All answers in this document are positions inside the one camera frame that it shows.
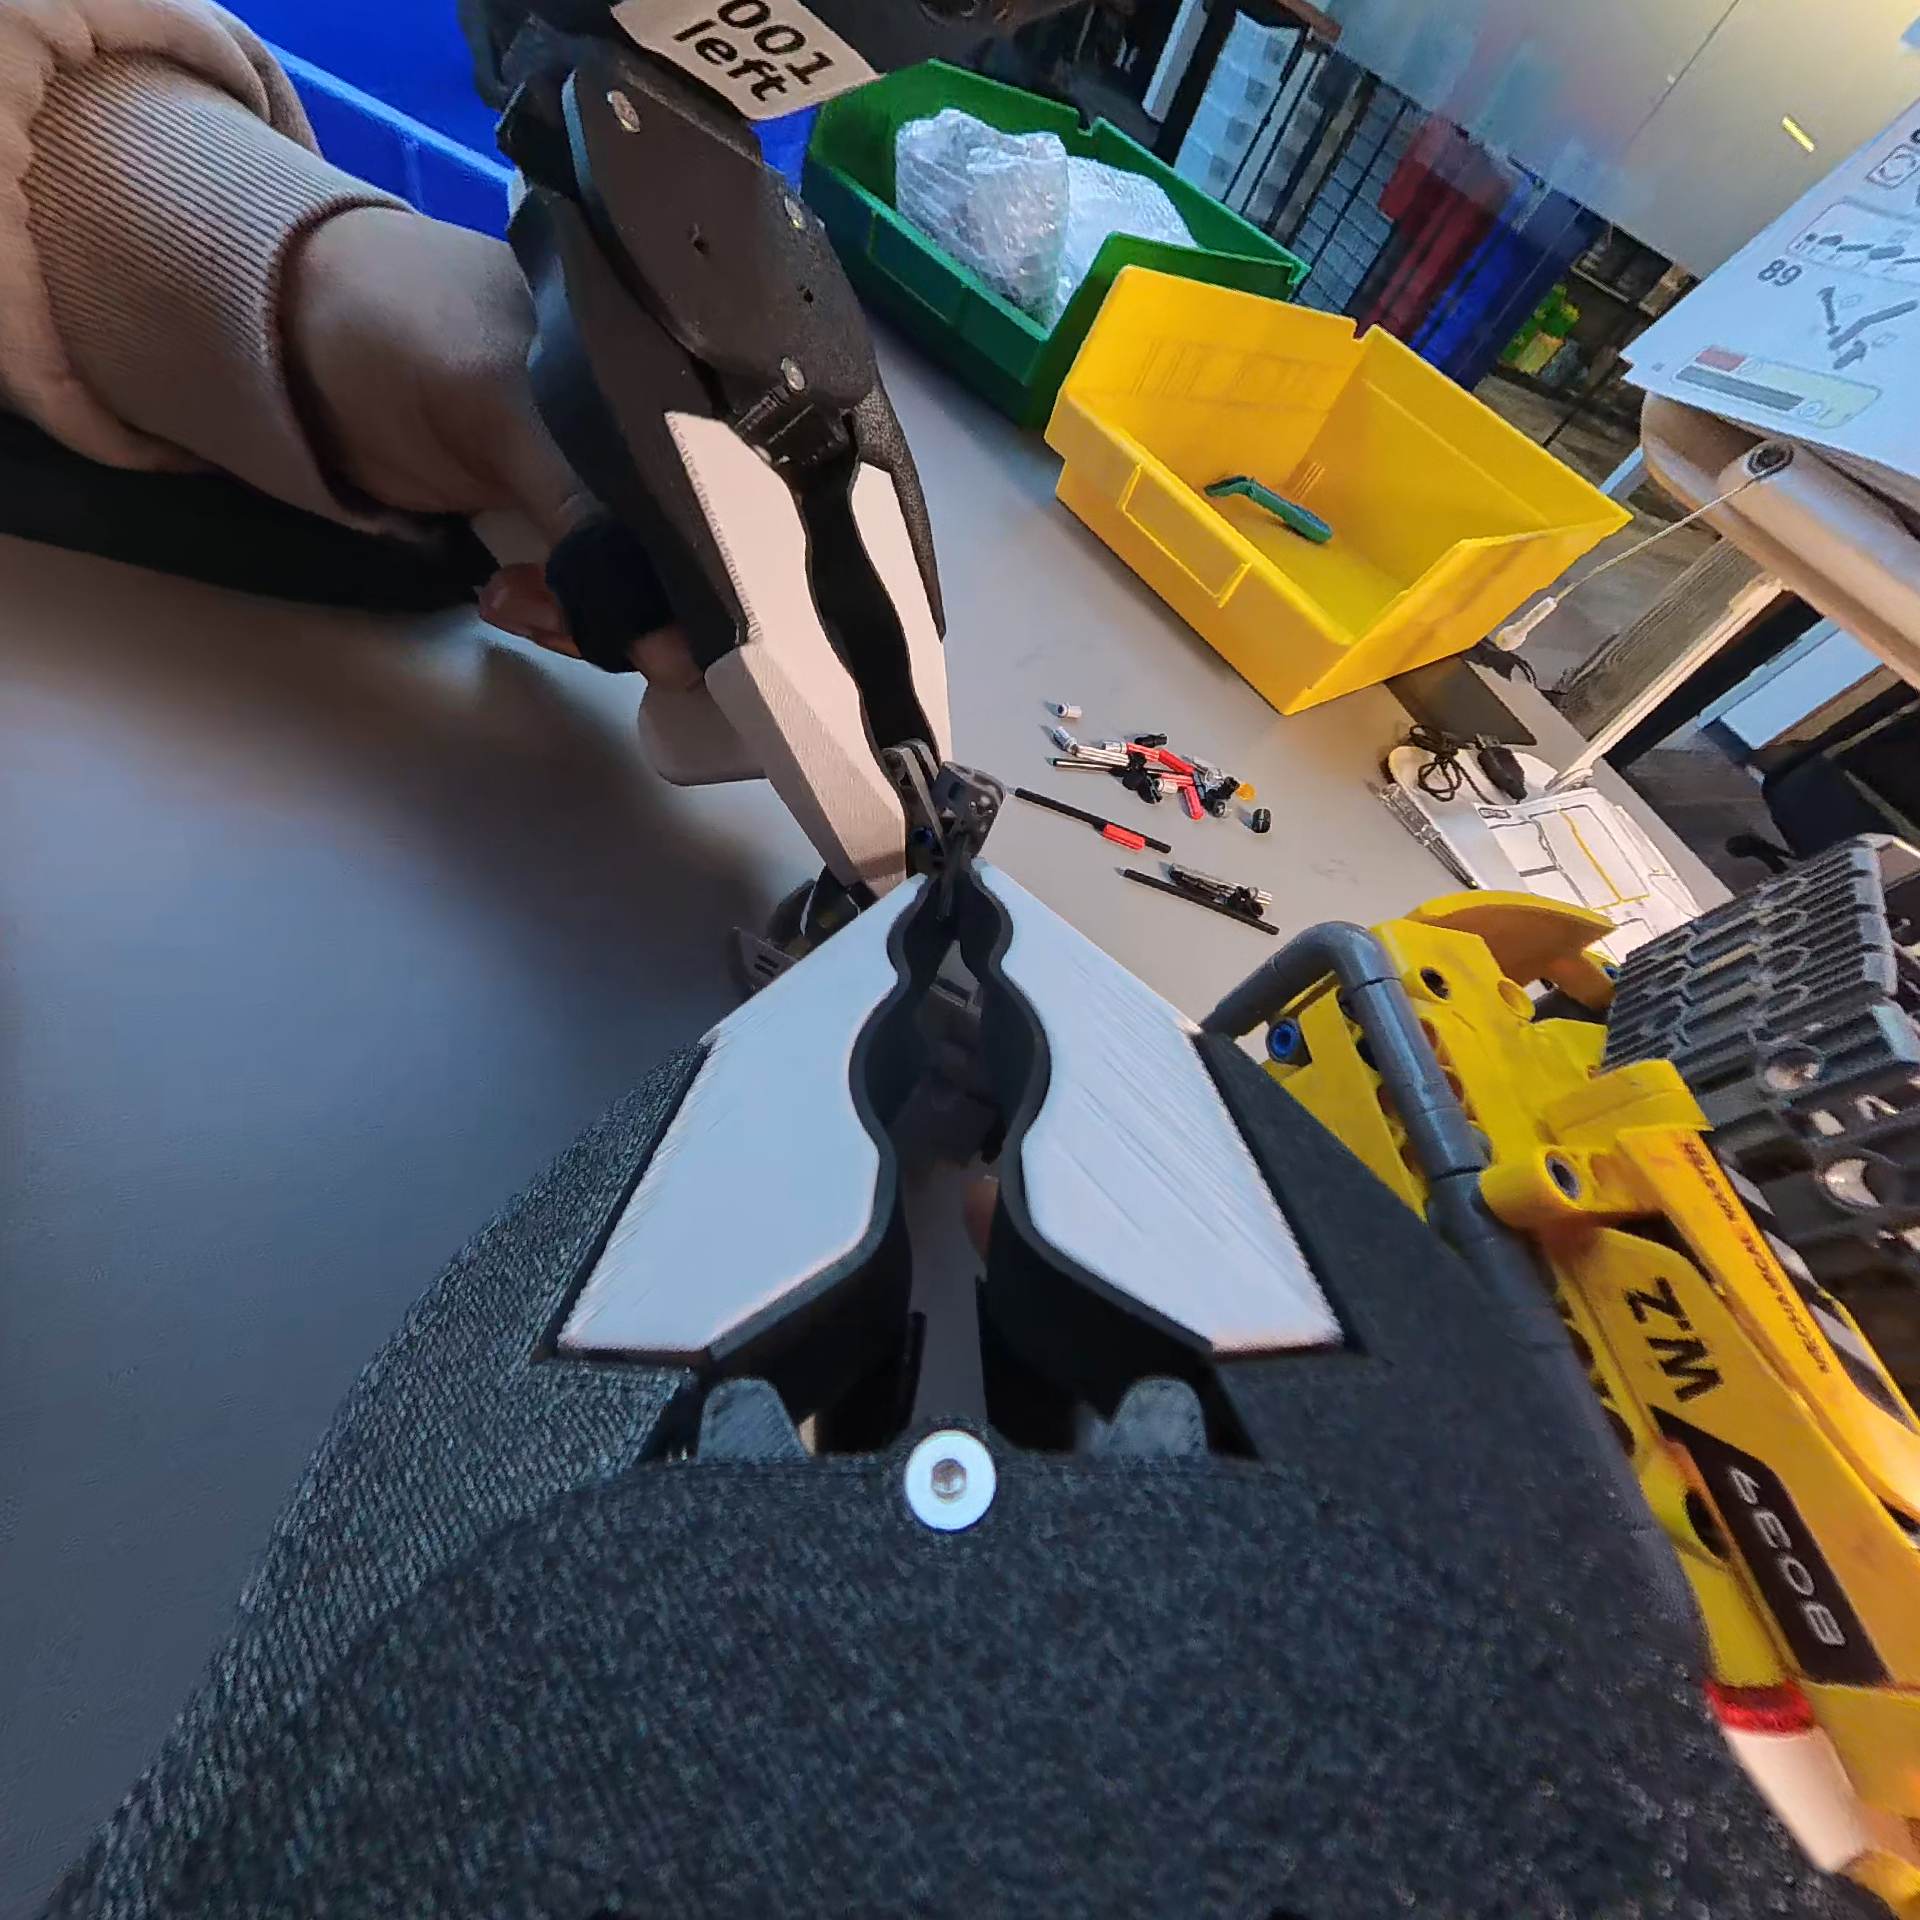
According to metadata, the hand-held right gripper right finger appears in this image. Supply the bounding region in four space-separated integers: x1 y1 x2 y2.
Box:
974 864 1347 1361

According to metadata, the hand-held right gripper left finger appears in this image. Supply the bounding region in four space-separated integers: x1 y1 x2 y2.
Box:
551 877 920 1362

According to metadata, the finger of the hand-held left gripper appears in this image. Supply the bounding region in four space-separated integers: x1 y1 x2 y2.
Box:
847 457 957 767
662 409 920 894

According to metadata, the grey brick engine assembly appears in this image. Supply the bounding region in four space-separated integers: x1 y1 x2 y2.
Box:
732 737 1012 1202

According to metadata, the yellow brick-built vehicle model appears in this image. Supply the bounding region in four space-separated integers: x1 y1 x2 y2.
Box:
1200 837 1920 1914

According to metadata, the person's left forearm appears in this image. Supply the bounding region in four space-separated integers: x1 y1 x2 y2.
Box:
0 0 415 521

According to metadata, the grey desk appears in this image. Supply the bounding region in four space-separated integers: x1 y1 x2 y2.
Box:
0 324 1742 1920

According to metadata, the green plastic bin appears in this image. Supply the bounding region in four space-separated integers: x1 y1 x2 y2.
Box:
804 61 1311 434

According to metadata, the clear plastic bag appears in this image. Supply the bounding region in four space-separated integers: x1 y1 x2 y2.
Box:
895 109 1074 328
1065 148 1204 304

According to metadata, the blue plastic bin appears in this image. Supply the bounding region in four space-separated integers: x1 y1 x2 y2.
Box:
210 0 821 244

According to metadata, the pile of small brick pins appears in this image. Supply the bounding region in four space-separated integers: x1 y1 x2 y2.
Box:
1045 722 1251 824

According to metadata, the black axle with red bush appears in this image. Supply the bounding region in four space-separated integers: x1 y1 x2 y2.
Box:
1012 787 1174 858

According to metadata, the green brick separator tool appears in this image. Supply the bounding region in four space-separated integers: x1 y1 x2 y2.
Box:
1204 475 1338 545

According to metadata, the yellow plastic bin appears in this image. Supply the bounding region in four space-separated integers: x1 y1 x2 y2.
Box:
1045 267 1635 717

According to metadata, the white paper sheet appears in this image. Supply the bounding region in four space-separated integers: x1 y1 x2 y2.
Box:
1384 742 1711 962

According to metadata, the black flat device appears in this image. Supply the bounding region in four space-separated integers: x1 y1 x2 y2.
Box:
1385 651 1542 752

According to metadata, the grey parts drawer cabinet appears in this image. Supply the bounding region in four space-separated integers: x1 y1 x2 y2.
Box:
1154 0 1444 271

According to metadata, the stack of coloured bins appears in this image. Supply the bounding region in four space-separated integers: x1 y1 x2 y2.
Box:
1348 119 1607 392

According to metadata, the beige booklet holder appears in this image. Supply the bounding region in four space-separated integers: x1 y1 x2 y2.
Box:
1641 394 1920 682

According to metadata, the building instruction booklet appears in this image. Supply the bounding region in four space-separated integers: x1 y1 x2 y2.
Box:
1622 105 1920 521

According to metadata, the black coiled cable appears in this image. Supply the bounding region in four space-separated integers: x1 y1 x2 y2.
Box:
1407 722 1531 807

